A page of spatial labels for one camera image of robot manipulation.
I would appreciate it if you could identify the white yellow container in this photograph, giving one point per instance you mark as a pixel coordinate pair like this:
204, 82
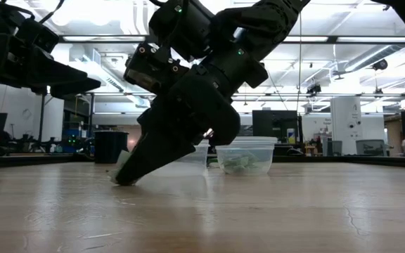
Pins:
291, 135

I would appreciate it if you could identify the white pillar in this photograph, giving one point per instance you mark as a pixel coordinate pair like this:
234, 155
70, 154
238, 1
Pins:
346, 119

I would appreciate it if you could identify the rectangular clear plastic container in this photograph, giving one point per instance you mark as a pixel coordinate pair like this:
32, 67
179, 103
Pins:
200, 161

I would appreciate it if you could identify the green sweetener packet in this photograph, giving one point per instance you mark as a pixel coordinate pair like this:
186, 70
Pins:
242, 161
239, 169
122, 158
229, 165
252, 165

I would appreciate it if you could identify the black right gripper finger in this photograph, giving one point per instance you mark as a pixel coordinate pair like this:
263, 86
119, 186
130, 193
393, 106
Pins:
153, 158

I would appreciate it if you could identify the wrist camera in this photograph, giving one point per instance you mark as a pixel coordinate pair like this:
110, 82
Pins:
42, 37
153, 68

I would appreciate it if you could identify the black ceiling camera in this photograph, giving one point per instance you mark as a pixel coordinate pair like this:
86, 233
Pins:
380, 64

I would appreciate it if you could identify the round clear plastic container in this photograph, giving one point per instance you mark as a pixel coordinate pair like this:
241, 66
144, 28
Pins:
267, 154

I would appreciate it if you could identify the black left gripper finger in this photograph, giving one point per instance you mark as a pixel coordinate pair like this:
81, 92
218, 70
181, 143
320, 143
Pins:
83, 88
55, 70

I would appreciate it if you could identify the grey plastic crate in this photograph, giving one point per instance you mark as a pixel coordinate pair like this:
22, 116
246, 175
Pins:
370, 147

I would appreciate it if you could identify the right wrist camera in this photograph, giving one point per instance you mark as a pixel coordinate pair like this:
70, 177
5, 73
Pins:
153, 68

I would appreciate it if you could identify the black mug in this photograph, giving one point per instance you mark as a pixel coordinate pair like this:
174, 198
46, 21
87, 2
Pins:
111, 147

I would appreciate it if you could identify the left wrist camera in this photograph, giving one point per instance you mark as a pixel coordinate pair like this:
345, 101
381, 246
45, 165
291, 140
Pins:
42, 37

